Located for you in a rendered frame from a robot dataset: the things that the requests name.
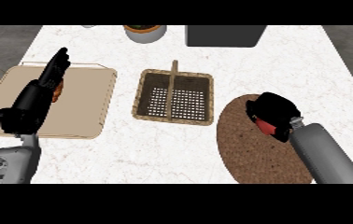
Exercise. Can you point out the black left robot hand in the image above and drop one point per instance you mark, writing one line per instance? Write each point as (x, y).
(34, 100)

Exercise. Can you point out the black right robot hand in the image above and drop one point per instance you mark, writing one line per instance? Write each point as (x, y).
(275, 109)

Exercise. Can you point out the red bell pepper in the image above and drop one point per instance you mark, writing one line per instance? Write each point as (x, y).
(265, 126)

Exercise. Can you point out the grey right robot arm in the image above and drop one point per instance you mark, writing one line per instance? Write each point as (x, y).
(321, 153)

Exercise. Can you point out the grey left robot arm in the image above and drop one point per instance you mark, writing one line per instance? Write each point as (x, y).
(18, 162)

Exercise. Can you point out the brown round woven placemat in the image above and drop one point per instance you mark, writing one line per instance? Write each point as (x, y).
(253, 153)

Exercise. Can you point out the orange vegetable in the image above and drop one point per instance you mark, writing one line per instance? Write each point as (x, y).
(58, 90)

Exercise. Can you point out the beige cutting board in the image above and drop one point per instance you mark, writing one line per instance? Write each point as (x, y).
(79, 103)

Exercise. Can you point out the dark grey appliance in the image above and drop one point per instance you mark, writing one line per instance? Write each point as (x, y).
(225, 36)

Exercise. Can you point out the grey plant pot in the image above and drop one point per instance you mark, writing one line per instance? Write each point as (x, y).
(145, 34)

